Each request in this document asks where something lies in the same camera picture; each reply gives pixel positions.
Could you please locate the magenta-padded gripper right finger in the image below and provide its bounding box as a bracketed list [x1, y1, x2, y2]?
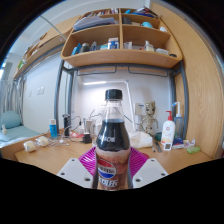
[127, 146, 169, 190]

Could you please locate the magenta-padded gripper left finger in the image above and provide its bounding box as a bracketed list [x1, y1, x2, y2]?
[57, 146, 101, 190]

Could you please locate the cola bottle with black cap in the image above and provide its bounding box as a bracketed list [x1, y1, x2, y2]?
[94, 88, 132, 191]

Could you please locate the white tissue pack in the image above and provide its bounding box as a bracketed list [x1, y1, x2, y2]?
[129, 130, 154, 149]

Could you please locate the small black box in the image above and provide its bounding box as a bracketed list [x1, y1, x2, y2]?
[83, 132, 93, 144]

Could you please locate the blue and red packet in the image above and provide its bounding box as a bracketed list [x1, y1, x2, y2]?
[172, 136, 184, 149]

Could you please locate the white pump bottle, red pump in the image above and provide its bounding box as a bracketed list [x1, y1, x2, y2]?
[160, 110, 176, 147]

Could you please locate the blue tube with white cap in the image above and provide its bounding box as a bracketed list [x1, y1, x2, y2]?
[49, 118, 59, 139]

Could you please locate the black electric shaver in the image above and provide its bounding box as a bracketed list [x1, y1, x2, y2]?
[62, 113, 72, 137]

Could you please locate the green flat packet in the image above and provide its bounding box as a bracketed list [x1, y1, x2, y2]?
[186, 145, 202, 154]

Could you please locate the wooden tree figurine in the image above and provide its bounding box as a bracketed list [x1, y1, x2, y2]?
[139, 100, 159, 136]

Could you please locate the blue spray bottle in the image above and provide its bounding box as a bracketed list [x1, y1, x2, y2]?
[171, 101, 184, 141]

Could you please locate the teal pillow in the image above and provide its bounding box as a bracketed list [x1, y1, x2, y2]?
[0, 110, 23, 129]

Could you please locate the white desk lamp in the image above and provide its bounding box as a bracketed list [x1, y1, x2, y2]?
[83, 79, 137, 132]

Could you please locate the wooden shelf unit with items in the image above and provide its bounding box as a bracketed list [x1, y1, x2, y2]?
[60, 5, 184, 69]

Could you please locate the grey metal loft bed frame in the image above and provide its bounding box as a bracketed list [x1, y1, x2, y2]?
[54, 59, 189, 141]

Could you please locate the wooden bed rail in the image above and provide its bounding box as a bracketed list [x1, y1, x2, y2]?
[13, 14, 83, 80]

